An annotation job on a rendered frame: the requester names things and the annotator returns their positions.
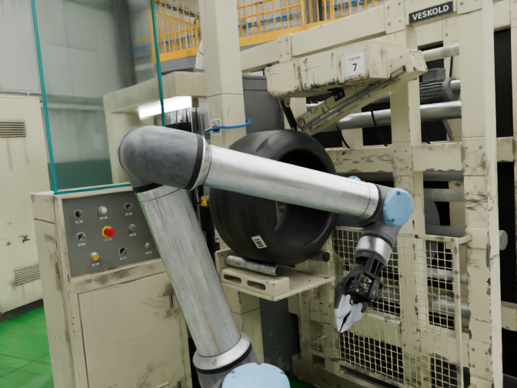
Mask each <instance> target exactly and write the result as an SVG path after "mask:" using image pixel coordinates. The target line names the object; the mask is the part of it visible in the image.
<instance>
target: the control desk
mask: <svg viewBox="0 0 517 388"><path fill-rule="evenodd" d="M30 196H31V203H32V215H33V221H34V227H35V239H36V246H37V252H38V264H39V270H40V277H41V284H42V295H43V302H44V308H45V320H46V326H47V333H48V344H49V351H50V357H51V364H52V375H53V382H54V388H192V375H191V367H190V358H189V350H188V334H187V326H186V321H185V317H184V315H183V313H182V310H181V307H180V305H179V303H178V300H177V297H176V295H175V292H174V289H173V288H172V284H171V282H170V280H169V277H168V274H167V272H166V270H165V267H164V264H163V262H162V259H161V256H160V255H159V252H158V249H157V246H156V244H155V241H154V239H153V237H152V234H151V231H150V229H149V227H148V223H147V221H146V219H145V216H144V213H143V211H142V208H141V206H140V204H139V201H138V198H137V195H135V194H134V191H133V189H132V186H124V187H118V188H110V189H98V190H92V191H85V192H73V193H66V194H59V195H54V192H53V191H48V192H36V193H30Z"/></svg>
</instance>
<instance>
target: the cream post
mask: <svg viewBox="0 0 517 388"><path fill-rule="evenodd" d="M198 3H199V11H200V21H201V30H202V47H203V57H204V66H205V84H206V93H207V102H208V120H209V128H211V127H212V120H211V119H221V126H233V125H243V124H245V109H244V99H243V88H242V69H241V59H240V49H239V39H238V19H237V10H236V0H198ZM245 135H246V127H241V128H234V129H222V134H221V135H212V130H211V131H210V138H211V145H212V146H218V147H221V148H224V149H227V148H228V147H229V146H230V145H231V144H232V143H234V142H235V141H237V140H239V139H240V138H242V137H243V136H245ZM218 236H219V243H220V250H223V249H228V248H229V247H228V246H227V245H226V244H225V243H224V241H223V240H222V238H221V237H220V235H218ZM223 290H224V293H225V296H226V299H227V301H228V304H229V307H230V310H231V311H232V315H233V318H234V320H235V324H236V326H237V328H238V331H239V332H242V333H245V334H247V335H248V337H249V339H250V341H251V343H252V347H253V349H254V351H255V355H256V358H257V360H258V362H259V364H260V365H262V363H264V354H263V344H262V325H261V315H260V305H259V297H257V296H253V295H250V294H248V293H243V292H240V291H237V290H234V289H229V288H227V287H223Z"/></svg>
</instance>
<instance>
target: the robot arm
mask: <svg viewBox="0 0 517 388"><path fill-rule="evenodd" d="M118 160H119V163H120V165H121V167H122V168H123V169H124V170H125V172H126V174H127V176H128V180H129V182H130V184H131V186H132V189H133V191H134V194H135V195H137V198H138V201H139V204H140V206H141V208H142V211H143V213H144V216H145V219H146V221H147V223H148V227H149V229H150V231H151V234H152V237H153V239H154V241H155V244H156V246H157V249H158V252H159V255H160V256H161V259H162V262H163V264H164V267H165V270H166V272H167V274H168V277H169V280H170V282H171V284H172V288H173V289H174V292H175V295H176V297H177V300H178V303H179V305H180V307H181V310H182V313H183V315H184V317H185V321H186V323H187V325H188V328H189V331H190V333H191V335H192V338H193V340H194V343H195V346H196V349H197V350H196V351H195V354H194V356H193V363H194V365H195V368H196V371H197V373H198V381H199V384H200V387H201V388H291V387H290V386H289V380H288V377H287V376H286V375H285V373H284V372H283V371H282V370H280V369H279V368H278V367H276V366H273V365H270V364H267V363H262V365H260V364H259V362H258V360H257V358H256V355H255V351H254V349H253V347H252V343H251V341H250V339H249V337H248V335H247V334H245V333H242V332H239V331H238V328H237V326H236V324H235V320H234V318H233V315H232V311H231V310H230V307H229V304H228V301H227V299H226V296H225V293H224V290H223V288H222V284H221V282H220V280H219V277H218V273H217V272H216V269H215V266H214V263H213V261H212V258H211V255H210V252H209V250H208V247H207V244H206V242H205V238H204V236H203V234H202V230H201V227H200V225H199V223H198V220H197V217H196V214H195V211H194V209H193V206H192V203H191V200H190V198H189V196H188V192H187V190H193V189H194V188H195V187H197V186H200V185H201V186H208V187H212V188H216V189H223V190H227V191H231V192H237V193H241V194H246V195H250V196H257V197H261V198H265V199H271V200H275V201H279V202H287V203H291V204H294V205H298V206H305V207H309V208H313V209H320V210H324V211H328V212H335V213H339V214H343V215H347V216H350V217H351V218H352V219H353V220H354V221H355V222H356V223H357V224H358V225H359V226H360V227H362V228H363V233H362V236H361V238H360V240H359V243H358V245H357V247H356V249H355V255H356V262H357V263H358V265H357V266H356V267H355V268H354V269H353V270H352V271H351V272H350V273H349V274H348V275H347V276H346V277H344V279H343V280H342V281H341V282H340V283H339V284H338V285H337V286H336V287H335V297H334V309H335V324H336V329H337V331H339V332H340V333H342V332H344V331H346V330H347V329H348V328H349V327H350V326H351V325H352V324H353V323H356V322H358V321H359V320H360V319H361V318H362V316H363V313H364V311H365V309H366V307H367V303H368V304H370V303H374V302H378V301H379V297H380V295H381V292H382V289H383V286H384V283H383V282H381V281H380V278H378V274H379V271H380V270H381V269H382V267H384V266H386V265H387V263H388V261H389V257H390V255H391V252H392V249H393V246H394V244H395V241H396V238H397V236H398V234H399V230H400V229H401V228H402V225H403V224H405V223H406V222H407V221H408V220H409V218H410V216H411V214H412V210H413V202H412V197H411V196H410V195H409V193H408V192H407V191H405V190H404V189H400V188H391V187H387V186H381V185H378V184H375V183H370V182H362V181H361V179H359V178H358V177H356V176H351V177H348V178H345V177H341V176H336V175H333V174H329V173H325V172H320V171H316V170H313V169H307V168H304V167H300V166H294V165H291V164H288V163H284V162H279V161H275V160H271V159H266V158H262V157H259V156H254V155H249V154H246V153H243V152H237V151H234V150H231V149H224V148H221V147H218V146H214V145H209V144H208V143H207V142H206V140H205V138H204V136H203V135H199V134H195V133H192V132H186V131H182V130H178V129H171V128H166V127H161V126H155V125H150V126H144V127H138V128H136V129H133V130H131V131H130V132H128V133H127V134H126V135H125V136H124V137H123V139H122V140H121V142H120V144H119V147H118ZM376 280H377V281H378V282H379V283H378V282H377V281H376ZM378 289H380V292H379V295H378V297H375V296H376V293H377V292H378ZM350 299H352V300H353V303H355V304H352V305H350V304H349V300H350ZM345 315H346V316H345ZM344 316H345V317H344ZM343 318H344V319H343ZM342 319H343V322H342Z"/></svg>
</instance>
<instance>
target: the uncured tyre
mask: <svg viewBox="0 0 517 388"><path fill-rule="evenodd" d="M227 149H231V150H234V151H237V152H243V153H246V154H249V155H254V156H259V157H262V158H266V159H271V160H275V161H279V162H284V163H288V164H291V165H294V166H300V167H304V168H307V169H313V170H316V171H320V172H325V173H329V174H333V175H336V176H337V172H336V170H335V167H334V164H333V162H332V160H331V159H330V157H329V154H328V153H327V152H326V150H325V149H324V147H323V146H322V145H321V144H320V143H319V142H318V141H317V140H316V139H314V138H313V137H312V136H310V135H308V134H306V133H304V132H300V131H297V130H294V129H278V130H272V131H264V132H253V133H251V134H248V135H245V136H243V137H242V138H240V139H239V140H237V141H235V142H234V143H232V144H231V145H230V146H229V147H228V148H227ZM209 202H210V210H211V214H212V220H213V222H214V225H215V228H216V230H217V232H218V234H219V235H220V237H221V238H222V240H223V241H224V243H225V244H226V245H227V246H228V247H229V248H230V249H232V250H233V251H234V252H236V253H237V254H239V255H240V256H242V257H244V258H246V259H252V260H256V261H260V262H264V263H271V264H275V265H279V266H290V265H295V264H299V263H303V262H304V261H306V260H308V259H310V258H312V257H313V256H314V255H315V254H316V253H317V252H318V251H319V250H320V249H321V248H322V247H323V246H324V244H325V242H326V241H327V239H328V238H329V237H330V235H331V233H332V230H333V229H334V226H335V223H336V220H337V217H338V213H335V212H328V211H324V210H320V209H313V208H309V207H305V206H298V205H294V204H291V203H287V202H286V203H285V208H284V211H283V214H282V217H281V219H280V220H279V223H278V224H277V225H276V227H275V228H274V229H273V228H272V226H271V223H270V222H269V217H268V213H267V209H266V199H265V198H261V197H257V196H250V195H246V194H241V193H237V192H231V191H227V190H223V189H216V188H212V187H210V193H209ZM253 236H261V238H262V240H263V242H264V243H265V245H266V246H267V247H265V248H261V249H258V247H257V246H256V244H255V243H254V242H253V240H252V238H251V237H253Z"/></svg>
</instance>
